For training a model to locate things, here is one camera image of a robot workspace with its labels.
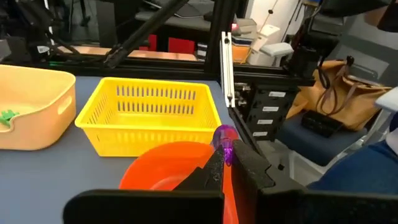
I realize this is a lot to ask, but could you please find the green skeleton figurine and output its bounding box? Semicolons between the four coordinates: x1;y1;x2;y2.
0;108;20;128

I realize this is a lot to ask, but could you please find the peach solid plastic bin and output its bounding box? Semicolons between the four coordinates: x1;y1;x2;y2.
0;64;77;151

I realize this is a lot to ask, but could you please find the light grey armrest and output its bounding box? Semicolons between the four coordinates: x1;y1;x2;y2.
374;86;398;114

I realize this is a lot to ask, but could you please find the blue chair seat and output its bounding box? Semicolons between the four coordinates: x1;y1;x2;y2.
275;113;368;167

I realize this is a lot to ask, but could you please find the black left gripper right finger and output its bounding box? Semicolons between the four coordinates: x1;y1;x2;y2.
231;139;398;224

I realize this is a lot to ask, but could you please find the orange round bowl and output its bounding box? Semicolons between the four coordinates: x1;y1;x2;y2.
119;141;240;224

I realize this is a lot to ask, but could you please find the orange storage box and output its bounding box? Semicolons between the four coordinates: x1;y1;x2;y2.
231;45;251;65

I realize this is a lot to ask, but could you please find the brown leather bag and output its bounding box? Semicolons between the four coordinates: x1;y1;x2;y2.
285;58;393;131

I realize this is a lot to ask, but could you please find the white office chair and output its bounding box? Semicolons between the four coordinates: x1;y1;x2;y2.
247;24;295;67

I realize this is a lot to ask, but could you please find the purple witch hat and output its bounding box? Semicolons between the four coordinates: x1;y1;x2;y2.
212;124;240;167

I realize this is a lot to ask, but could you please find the black pouch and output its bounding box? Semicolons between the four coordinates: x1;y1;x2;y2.
300;110;345;138

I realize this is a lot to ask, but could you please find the silver metal bracket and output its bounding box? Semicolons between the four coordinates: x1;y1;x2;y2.
220;30;236;109

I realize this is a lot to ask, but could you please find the black labelled controller stack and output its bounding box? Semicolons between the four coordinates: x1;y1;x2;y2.
234;82;296;150

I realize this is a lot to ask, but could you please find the person's leg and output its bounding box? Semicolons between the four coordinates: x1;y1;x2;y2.
307;139;398;196

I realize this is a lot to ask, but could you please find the dark grey desk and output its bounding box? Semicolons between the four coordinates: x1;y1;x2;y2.
135;0;218;32

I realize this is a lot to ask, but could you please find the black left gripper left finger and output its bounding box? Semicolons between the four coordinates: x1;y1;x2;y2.
63;145;225;224

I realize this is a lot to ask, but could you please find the black mounted device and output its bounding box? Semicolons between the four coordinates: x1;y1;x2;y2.
282;15;340;78

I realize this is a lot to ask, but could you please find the red box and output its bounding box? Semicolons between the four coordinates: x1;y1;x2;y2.
167;37;196;55
139;34;158;52

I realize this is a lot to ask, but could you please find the yellow slotted basket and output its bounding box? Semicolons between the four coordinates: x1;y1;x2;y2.
74;77;222;157

